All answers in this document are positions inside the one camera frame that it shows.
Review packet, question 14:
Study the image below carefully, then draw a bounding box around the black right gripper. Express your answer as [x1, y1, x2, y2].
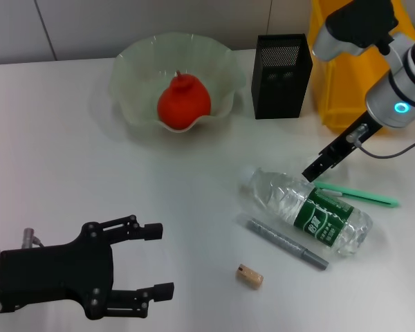
[301, 111, 384, 181]

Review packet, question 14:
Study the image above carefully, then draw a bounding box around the pale green glass fruit bowl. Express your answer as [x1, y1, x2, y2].
[107, 33, 247, 136]

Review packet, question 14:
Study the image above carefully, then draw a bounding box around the red-orange orange fruit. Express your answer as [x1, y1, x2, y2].
[157, 70, 212, 131]

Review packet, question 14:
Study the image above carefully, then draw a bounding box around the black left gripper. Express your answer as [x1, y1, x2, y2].
[0, 214, 176, 321]

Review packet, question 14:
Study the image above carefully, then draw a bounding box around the clear green-label water bottle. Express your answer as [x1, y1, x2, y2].
[241, 167, 374, 257]

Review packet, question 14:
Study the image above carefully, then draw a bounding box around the black mesh pen holder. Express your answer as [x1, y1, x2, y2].
[251, 33, 313, 120]

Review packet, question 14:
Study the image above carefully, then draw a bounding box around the right gripper cable with plug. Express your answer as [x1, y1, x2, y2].
[345, 123, 415, 160]

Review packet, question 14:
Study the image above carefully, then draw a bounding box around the yellow plastic bin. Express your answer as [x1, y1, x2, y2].
[307, 0, 415, 134]

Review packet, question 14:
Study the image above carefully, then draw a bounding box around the grey marker pen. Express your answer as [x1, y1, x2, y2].
[246, 217, 330, 271]

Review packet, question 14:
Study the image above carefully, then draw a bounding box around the green white pen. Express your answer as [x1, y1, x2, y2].
[313, 180, 400, 208]

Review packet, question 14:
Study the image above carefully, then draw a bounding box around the small beige cork piece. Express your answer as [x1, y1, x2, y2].
[235, 264, 265, 290]

